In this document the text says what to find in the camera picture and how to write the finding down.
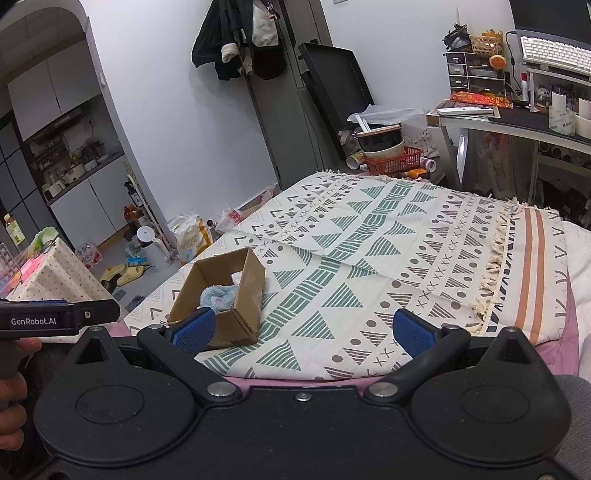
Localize brown cardboard box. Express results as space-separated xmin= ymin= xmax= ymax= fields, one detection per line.
xmin=166 ymin=246 xmax=267 ymax=350

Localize yellow slippers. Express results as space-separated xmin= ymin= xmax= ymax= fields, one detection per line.
xmin=100 ymin=264 xmax=145 ymax=288

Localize black monitor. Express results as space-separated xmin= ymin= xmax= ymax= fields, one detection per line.
xmin=509 ymin=0 xmax=591 ymax=38

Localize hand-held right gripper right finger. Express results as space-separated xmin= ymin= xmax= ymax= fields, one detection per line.
xmin=364 ymin=308 xmax=546 ymax=407

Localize grey and pink plush toy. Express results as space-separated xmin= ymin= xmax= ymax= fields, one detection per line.
xmin=199 ymin=285 xmax=240 ymax=311

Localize pink bed sheet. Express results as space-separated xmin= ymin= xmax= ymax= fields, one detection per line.
xmin=113 ymin=277 xmax=583 ymax=386

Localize patterned fringed blanket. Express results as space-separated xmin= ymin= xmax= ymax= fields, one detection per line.
xmin=124 ymin=170 xmax=517 ymax=382

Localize red plastic basket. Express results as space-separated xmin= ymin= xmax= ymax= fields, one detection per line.
xmin=361 ymin=146 xmax=424 ymax=177

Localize yellow drink bottle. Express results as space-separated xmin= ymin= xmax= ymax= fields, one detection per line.
xmin=4 ymin=213 xmax=25 ymax=246

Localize white and red plastic bag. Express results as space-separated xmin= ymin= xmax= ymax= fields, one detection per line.
xmin=216 ymin=207 xmax=246 ymax=234

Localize white keyboard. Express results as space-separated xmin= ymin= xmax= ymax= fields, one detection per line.
xmin=519 ymin=34 xmax=591 ymax=75

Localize white lower cabinet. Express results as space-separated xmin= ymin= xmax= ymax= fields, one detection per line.
xmin=47 ymin=154 xmax=136 ymax=237

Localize person's left hand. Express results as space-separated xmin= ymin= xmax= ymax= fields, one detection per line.
xmin=0 ymin=338 xmax=43 ymax=449

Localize white desk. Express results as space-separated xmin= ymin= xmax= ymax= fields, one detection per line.
xmin=426 ymin=105 xmax=591 ymax=204

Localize grey cloth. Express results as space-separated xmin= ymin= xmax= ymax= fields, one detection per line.
xmin=551 ymin=373 xmax=591 ymax=480

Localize orange striped blanket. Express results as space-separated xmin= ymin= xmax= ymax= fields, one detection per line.
xmin=477 ymin=206 xmax=572 ymax=347

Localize hanging dark clothes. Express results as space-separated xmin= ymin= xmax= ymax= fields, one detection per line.
xmin=191 ymin=0 xmax=288 ymax=82

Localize clear plastic bag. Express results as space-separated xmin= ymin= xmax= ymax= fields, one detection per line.
xmin=347 ymin=104 xmax=417 ymax=129

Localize grey drawer organizer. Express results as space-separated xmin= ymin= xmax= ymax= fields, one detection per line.
xmin=444 ymin=50 xmax=508 ymax=94

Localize white duvet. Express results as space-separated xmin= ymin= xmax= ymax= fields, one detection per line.
xmin=560 ymin=220 xmax=591 ymax=334

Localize white kettle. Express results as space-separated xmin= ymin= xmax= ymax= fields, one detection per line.
xmin=136 ymin=225 xmax=171 ymax=274

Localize woven yellow basket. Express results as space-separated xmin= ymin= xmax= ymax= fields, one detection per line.
xmin=470 ymin=31 xmax=505 ymax=57

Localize red patterned packet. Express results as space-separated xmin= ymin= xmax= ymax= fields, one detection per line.
xmin=449 ymin=91 xmax=514 ymax=110

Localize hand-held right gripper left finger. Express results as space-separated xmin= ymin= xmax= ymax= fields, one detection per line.
xmin=65 ymin=308 xmax=242 ymax=406

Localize stacked brown and white bowls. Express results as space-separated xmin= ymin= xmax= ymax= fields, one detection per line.
xmin=356 ymin=124 xmax=406 ymax=167

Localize black flat panel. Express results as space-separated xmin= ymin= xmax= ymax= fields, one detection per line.
xmin=297 ymin=41 xmax=376 ymax=149

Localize polka dot tablecloth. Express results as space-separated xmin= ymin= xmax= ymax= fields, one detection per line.
xmin=13 ymin=237 xmax=114 ymax=306

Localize white and yellow plastic bag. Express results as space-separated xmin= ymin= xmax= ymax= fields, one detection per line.
xmin=167 ymin=213 xmax=214 ymax=265

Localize white upper cabinet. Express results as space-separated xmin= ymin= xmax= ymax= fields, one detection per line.
xmin=6 ymin=39 xmax=103 ymax=140

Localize silver monitor riser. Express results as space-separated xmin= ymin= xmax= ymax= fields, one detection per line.
xmin=525 ymin=66 xmax=591 ymax=113

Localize white cabinet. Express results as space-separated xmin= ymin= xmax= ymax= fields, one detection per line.
xmin=6 ymin=39 xmax=103 ymax=140
xmin=47 ymin=154 xmax=136 ymax=237

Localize grey door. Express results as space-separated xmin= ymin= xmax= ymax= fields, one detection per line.
xmin=246 ymin=0 xmax=334 ymax=191

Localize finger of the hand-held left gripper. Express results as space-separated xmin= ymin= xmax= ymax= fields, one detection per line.
xmin=69 ymin=299 xmax=122 ymax=329

